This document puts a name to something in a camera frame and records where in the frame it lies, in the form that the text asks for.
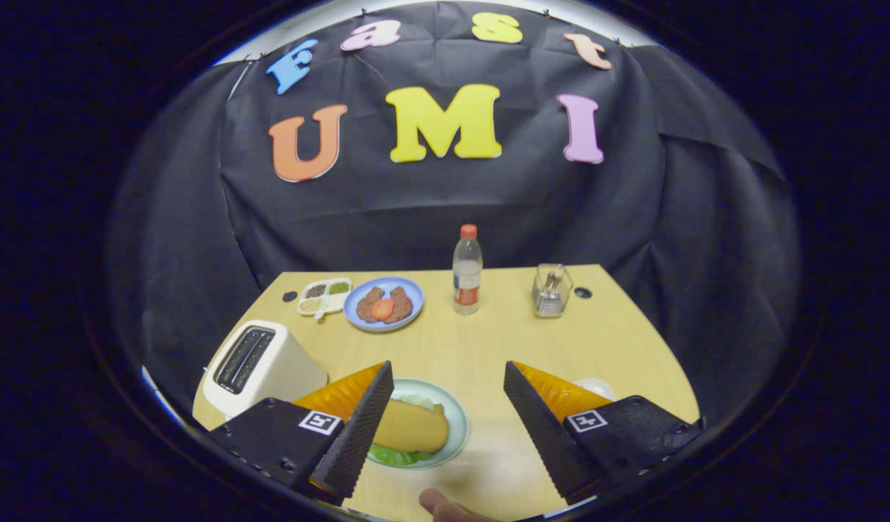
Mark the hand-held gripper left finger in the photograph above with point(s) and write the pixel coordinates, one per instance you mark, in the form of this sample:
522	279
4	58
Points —
354	435

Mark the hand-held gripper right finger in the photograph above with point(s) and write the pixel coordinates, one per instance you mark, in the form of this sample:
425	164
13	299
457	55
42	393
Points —
543	435

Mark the green lettuce leaf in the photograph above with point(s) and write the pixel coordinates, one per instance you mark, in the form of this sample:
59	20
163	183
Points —
391	457

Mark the thick toasted bread slice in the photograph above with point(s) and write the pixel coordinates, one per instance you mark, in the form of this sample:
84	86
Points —
412	428

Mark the small white dish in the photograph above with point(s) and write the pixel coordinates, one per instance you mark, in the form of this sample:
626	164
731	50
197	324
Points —
597	388

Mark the pale green plate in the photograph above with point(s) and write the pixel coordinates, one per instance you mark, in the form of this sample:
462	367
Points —
457	424

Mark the white toaster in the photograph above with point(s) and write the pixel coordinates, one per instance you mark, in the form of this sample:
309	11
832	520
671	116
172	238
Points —
285	370

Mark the red tomato slice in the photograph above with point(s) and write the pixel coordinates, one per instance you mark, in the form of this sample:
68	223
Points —
383	309

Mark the brown meat patty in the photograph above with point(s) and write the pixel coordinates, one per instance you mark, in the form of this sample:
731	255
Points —
367	301
403	301

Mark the white divided seasoning tray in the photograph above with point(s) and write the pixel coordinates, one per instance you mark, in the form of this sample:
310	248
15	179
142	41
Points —
323	297

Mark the blue plate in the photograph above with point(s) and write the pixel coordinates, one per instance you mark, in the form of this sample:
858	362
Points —
416	290

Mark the clear plastic bottle red cap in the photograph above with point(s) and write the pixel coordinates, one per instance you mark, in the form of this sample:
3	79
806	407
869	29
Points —
467	279

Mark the black backdrop cloth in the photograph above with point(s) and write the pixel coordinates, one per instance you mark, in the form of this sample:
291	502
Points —
445	210

